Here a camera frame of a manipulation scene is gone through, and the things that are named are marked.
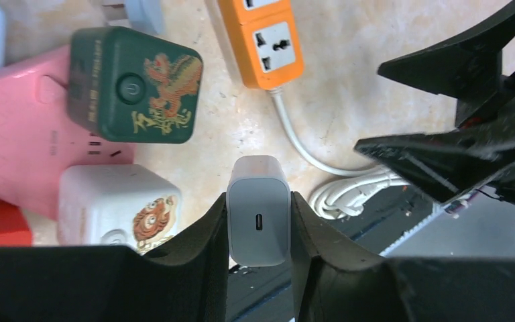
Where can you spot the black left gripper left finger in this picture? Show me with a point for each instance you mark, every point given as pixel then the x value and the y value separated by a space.
pixel 184 279

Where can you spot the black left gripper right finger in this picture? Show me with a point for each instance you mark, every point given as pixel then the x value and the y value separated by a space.
pixel 451 289

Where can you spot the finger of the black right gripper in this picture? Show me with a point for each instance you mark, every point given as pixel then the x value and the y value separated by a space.
pixel 446 166
pixel 467 67

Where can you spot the white cube socket tiger print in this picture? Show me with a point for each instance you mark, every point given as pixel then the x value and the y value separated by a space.
pixel 118 204

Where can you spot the white USB charger adapter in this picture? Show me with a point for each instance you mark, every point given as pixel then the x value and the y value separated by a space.
pixel 258 212

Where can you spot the dark green cube socket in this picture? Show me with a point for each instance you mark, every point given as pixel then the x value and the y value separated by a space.
pixel 128 86

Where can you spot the pink triangular power strip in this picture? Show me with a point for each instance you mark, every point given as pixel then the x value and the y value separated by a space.
pixel 38 141

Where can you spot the orange power strip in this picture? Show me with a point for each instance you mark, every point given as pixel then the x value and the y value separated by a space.
pixel 263 36

